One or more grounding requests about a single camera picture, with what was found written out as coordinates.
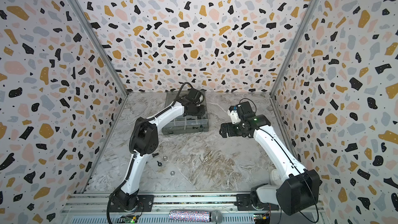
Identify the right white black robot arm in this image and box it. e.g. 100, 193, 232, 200
219, 101, 320, 215

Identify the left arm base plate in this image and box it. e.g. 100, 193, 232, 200
107, 194, 154, 213

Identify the left corner aluminium post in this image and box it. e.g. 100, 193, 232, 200
67, 0, 128, 97

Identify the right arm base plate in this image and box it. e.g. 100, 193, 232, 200
234, 193, 279, 212

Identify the aluminium front rail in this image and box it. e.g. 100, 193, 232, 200
60, 191, 329, 224

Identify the white square clock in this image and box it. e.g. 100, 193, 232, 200
269, 169, 282, 186

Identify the right corner aluminium post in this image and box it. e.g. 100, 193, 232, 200
270, 0, 319, 98

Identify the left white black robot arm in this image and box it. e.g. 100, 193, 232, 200
107, 88, 205, 211

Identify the glitter handheld microphone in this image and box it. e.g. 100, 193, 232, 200
169, 210, 223, 224

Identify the clear plastic compartment organizer box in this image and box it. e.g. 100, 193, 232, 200
162, 91, 209, 135

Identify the corner aluminium post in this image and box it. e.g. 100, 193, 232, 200
270, 0, 319, 98
67, 0, 128, 97

